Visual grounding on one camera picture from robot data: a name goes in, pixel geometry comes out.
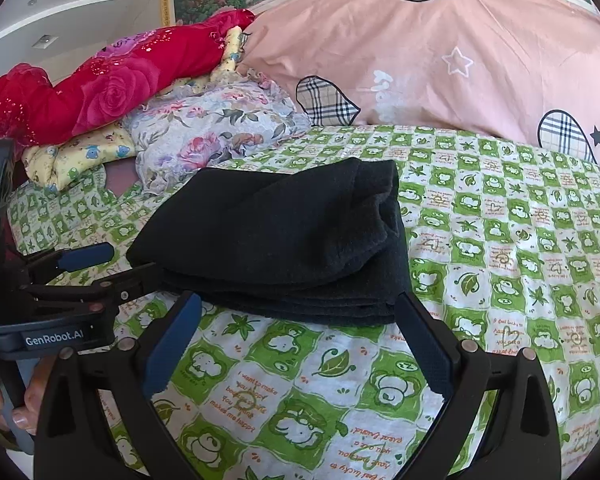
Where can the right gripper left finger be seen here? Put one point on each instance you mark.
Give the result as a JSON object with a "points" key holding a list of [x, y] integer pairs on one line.
{"points": [[74, 440]]}

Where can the black pants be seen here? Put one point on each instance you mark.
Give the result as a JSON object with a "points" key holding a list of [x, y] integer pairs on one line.
{"points": [[325, 245]]}

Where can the floral white pillow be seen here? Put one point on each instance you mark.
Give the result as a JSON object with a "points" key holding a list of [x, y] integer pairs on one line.
{"points": [[179, 132]]}

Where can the yellow patterned pillow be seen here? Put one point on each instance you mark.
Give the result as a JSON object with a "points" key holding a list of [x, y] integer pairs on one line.
{"points": [[54, 167]]}

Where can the pink quilt with hearts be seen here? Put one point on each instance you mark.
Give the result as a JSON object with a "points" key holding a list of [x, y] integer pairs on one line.
{"points": [[523, 70]]}

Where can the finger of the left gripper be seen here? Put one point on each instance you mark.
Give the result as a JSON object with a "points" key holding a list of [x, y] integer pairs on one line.
{"points": [[42, 267], [109, 292]]}

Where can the green checkered bed sheet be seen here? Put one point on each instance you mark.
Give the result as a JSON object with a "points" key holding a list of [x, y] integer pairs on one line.
{"points": [[504, 247]]}

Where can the red floral blanket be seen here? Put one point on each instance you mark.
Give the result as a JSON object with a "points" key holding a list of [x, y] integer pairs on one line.
{"points": [[109, 84]]}

